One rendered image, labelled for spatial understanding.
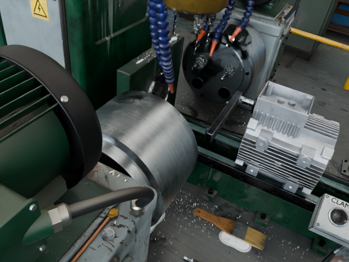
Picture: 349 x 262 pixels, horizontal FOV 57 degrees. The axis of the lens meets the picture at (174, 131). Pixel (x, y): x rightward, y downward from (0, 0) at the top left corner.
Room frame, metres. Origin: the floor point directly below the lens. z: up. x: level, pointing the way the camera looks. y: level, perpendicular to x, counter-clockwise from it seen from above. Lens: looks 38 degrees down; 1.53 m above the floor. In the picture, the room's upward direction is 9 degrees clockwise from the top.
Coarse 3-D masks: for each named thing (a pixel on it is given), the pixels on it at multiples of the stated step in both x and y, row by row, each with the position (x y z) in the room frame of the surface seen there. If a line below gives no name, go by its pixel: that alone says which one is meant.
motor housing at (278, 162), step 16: (304, 128) 0.62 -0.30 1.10; (320, 128) 0.63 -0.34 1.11; (336, 128) 0.63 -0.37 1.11; (240, 144) 0.63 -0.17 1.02; (272, 144) 0.60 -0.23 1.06; (288, 144) 0.60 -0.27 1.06; (304, 144) 0.60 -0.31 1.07; (320, 144) 0.60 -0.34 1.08; (240, 160) 0.62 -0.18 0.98; (256, 160) 0.60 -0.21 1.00; (272, 160) 0.58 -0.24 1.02; (288, 160) 0.58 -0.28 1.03; (320, 160) 0.57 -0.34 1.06; (272, 176) 0.59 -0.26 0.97; (288, 176) 0.57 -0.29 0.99; (304, 176) 0.55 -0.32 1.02; (320, 176) 0.54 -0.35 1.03
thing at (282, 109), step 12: (276, 84) 0.74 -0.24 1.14; (276, 96) 0.73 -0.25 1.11; (288, 96) 0.72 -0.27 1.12; (300, 96) 0.71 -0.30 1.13; (312, 96) 0.70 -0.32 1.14; (264, 108) 0.65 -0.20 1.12; (276, 108) 0.64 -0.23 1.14; (288, 108) 0.63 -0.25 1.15; (300, 108) 0.69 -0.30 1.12; (264, 120) 0.64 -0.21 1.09; (276, 120) 0.63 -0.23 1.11; (288, 120) 0.63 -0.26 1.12; (300, 120) 0.62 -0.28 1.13; (288, 132) 0.62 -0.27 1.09; (300, 132) 0.61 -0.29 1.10
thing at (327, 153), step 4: (252, 120) 0.64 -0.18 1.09; (256, 120) 0.64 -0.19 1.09; (248, 124) 0.63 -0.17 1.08; (252, 124) 0.63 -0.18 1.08; (256, 124) 0.63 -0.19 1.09; (248, 128) 0.64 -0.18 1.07; (252, 128) 0.63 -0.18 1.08; (256, 128) 0.64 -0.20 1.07; (324, 148) 0.58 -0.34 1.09; (328, 148) 0.58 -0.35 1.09; (324, 152) 0.57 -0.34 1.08; (328, 152) 0.57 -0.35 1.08; (332, 152) 0.57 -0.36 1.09; (320, 156) 0.57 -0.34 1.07; (324, 156) 0.56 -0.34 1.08; (328, 156) 0.56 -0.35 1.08; (236, 160) 0.63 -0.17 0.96; (328, 160) 0.57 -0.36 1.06; (240, 164) 0.63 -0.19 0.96; (304, 188) 0.57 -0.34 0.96; (304, 192) 0.56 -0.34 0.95; (308, 192) 0.56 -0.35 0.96
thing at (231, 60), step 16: (224, 32) 0.98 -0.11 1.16; (240, 32) 1.02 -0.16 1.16; (256, 32) 1.08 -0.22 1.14; (192, 48) 1.00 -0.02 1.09; (208, 48) 0.98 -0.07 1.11; (224, 48) 0.96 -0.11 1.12; (240, 48) 0.94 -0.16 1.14; (256, 48) 1.01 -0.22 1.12; (192, 64) 0.99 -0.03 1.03; (208, 64) 0.97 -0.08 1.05; (224, 64) 0.95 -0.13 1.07; (240, 64) 0.94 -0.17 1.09; (256, 64) 0.96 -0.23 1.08; (192, 80) 0.99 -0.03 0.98; (208, 80) 0.97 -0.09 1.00; (224, 80) 0.95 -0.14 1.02; (240, 80) 0.93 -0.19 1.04; (208, 96) 0.97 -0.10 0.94; (224, 96) 0.94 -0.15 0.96
